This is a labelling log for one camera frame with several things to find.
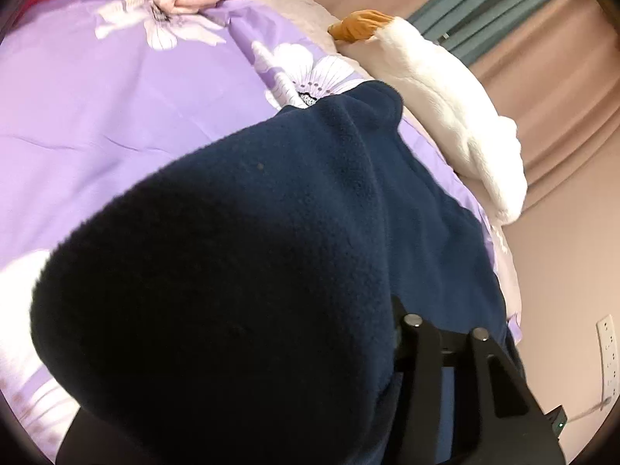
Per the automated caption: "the white goose plush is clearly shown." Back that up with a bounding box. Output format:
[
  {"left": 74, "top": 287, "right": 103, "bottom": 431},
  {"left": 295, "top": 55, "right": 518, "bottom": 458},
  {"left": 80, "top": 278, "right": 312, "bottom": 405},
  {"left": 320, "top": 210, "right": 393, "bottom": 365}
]
[{"left": 328, "top": 9, "right": 529, "bottom": 226}]

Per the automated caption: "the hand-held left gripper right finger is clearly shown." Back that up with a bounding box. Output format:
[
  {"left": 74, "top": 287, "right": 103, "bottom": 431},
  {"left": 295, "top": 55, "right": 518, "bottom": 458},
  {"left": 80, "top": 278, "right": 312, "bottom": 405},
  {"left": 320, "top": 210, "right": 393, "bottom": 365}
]
[{"left": 382, "top": 298, "right": 565, "bottom": 465}]

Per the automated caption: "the navy fleece jacket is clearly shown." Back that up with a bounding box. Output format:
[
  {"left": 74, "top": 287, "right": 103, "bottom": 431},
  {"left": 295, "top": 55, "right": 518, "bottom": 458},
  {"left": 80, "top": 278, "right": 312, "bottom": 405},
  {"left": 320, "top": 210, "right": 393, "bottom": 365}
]
[{"left": 30, "top": 80, "right": 526, "bottom": 465}]

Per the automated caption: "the blue-green curtain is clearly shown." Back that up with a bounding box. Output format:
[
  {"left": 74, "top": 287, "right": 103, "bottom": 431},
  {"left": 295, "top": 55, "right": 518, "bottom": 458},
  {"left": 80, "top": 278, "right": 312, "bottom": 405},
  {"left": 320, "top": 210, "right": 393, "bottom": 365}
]
[{"left": 409, "top": 0, "right": 589, "bottom": 64}]

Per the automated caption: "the purple floral blanket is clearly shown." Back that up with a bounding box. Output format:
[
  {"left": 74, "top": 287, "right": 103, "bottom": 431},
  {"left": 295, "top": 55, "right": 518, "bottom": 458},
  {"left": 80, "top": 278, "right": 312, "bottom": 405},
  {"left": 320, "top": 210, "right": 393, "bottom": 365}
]
[{"left": 0, "top": 0, "right": 524, "bottom": 461}]

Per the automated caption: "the white wall socket strip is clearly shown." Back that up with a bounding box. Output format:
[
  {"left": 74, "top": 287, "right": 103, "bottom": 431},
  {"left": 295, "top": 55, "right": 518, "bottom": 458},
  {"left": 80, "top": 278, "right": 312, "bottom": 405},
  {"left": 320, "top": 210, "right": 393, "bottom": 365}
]
[{"left": 596, "top": 314, "right": 620, "bottom": 400}]

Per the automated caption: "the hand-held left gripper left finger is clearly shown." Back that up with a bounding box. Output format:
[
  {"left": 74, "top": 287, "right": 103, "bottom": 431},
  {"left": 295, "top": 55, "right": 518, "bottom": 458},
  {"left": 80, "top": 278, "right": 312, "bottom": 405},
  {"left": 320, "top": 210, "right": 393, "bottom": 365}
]
[{"left": 55, "top": 409, "right": 122, "bottom": 465}]

